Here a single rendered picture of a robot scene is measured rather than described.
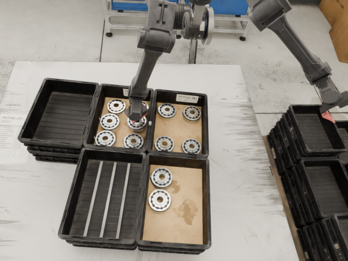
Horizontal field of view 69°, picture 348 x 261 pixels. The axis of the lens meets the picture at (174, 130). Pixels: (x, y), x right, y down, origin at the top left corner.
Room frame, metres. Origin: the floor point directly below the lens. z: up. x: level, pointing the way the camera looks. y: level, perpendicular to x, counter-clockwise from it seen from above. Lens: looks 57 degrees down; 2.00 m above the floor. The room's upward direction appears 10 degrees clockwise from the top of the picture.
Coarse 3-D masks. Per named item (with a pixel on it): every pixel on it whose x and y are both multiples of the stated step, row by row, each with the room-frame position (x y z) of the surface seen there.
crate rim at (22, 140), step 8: (56, 80) 0.87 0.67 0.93; (64, 80) 0.88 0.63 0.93; (72, 80) 0.89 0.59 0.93; (40, 88) 0.80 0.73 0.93; (96, 88) 0.87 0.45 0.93; (32, 104) 0.69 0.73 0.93; (32, 112) 0.65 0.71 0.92; (88, 120) 0.66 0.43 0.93; (24, 128) 0.55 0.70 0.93; (40, 144) 0.49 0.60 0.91; (48, 144) 0.50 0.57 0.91; (56, 144) 0.50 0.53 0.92; (64, 144) 0.50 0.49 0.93; (72, 144) 0.51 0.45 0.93; (80, 144) 0.52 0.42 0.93
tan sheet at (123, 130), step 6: (108, 102) 0.86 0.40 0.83; (126, 102) 0.88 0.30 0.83; (126, 108) 0.84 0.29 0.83; (102, 114) 0.77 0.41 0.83; (120, 120) 0.75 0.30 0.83; (120, 126) 0.71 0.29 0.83; (126, 126) 0.72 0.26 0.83; (114, 132) 0.67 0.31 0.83; (120, 132) 0.68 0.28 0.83; (126, 132) 0.69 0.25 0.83; (132, 132) 0.69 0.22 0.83; (138, 132) 0.70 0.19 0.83; (144, 132) 0.71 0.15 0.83; (120, 138) 0.64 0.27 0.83; (144, 138) 0.67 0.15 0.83; (120, 144) 0.61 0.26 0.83
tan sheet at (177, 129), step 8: (160, 104) 0.91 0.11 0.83; (176, 104) 0.93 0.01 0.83; (176, 112) 0.87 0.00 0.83; (160, 120) 0.80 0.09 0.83; (176, 120) 0.82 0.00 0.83; (184, 120) 0.83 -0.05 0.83; (200, 120) 0.85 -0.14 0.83; (160, 128) 0.75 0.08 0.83; (168, 128) 0.76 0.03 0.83; (176, 128) 0.76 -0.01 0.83; (184, 128) 0.77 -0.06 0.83; (192, 128) 0.78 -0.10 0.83; (200, 128) 0.79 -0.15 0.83; (168, 136) 0.71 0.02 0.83; (176, 136) 0.72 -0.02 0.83; (184, 136) 0.72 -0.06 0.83; (192, 136) 0.73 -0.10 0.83; (200, 136) 0.74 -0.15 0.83; (176, 144) 0.66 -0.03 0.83; (200, 152) 0.64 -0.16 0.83
